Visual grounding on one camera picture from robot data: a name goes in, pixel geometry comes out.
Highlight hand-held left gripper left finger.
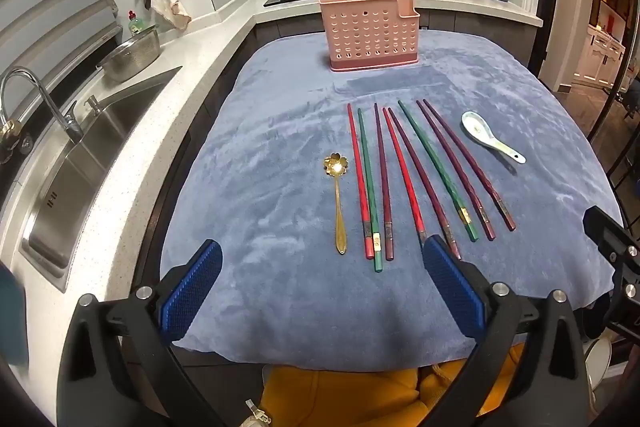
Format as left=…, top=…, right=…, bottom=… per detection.
left=56, top=239, right=226, bottom=427

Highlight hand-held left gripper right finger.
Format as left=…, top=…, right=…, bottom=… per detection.
left=422, top=235, right=593, bottom=427

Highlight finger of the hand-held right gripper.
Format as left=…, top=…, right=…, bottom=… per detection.
left=582, top=205, right=640, bottom=308

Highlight maroon chopstick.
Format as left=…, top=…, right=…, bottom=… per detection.
left=373, top=102, right=396, bottom=262
left=388, top=107, right=462, bottom=261

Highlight red chopstick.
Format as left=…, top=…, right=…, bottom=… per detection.
left=382, top=107, right=429, bottom=245
left=347, top=103, right=375, bottom=259

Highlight green chopstick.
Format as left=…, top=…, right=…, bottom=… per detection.
left=397, top=99, right=479, bottom=243
left=357, top=107, right=385, bottom=273

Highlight white ceramic spoon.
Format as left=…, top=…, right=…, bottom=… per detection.
left=461, top=111, right=527, bottom=164

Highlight gold flower spoon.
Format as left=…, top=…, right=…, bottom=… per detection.
left=323, top=153, right=349, bottom=255

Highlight pink perforated utensil holder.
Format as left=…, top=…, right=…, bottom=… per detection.
left=319, top=0, right=421, bottom=72

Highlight blue plush towel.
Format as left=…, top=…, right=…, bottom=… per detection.
left=159, top=29, right=626, bottom=373

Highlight stainless steel sink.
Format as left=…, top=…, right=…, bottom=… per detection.
left=19, top=66, right=183, bottom=293

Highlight white display cabinet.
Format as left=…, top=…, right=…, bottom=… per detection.
left=572, top=0, right=632, bottom=88

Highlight chrome kitchen faucet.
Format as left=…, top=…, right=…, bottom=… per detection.
left=0, top=66, right=84, bottom=146

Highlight grey kitchen base cabinet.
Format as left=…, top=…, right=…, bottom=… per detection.
left=255, top=14, right=543, bottom=55

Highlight stainless steel pot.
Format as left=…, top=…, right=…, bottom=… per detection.
left=96, top=25, right=162, bottom=82

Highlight window blinds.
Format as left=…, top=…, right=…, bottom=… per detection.
left=0, top=0, right=121, bottom=75

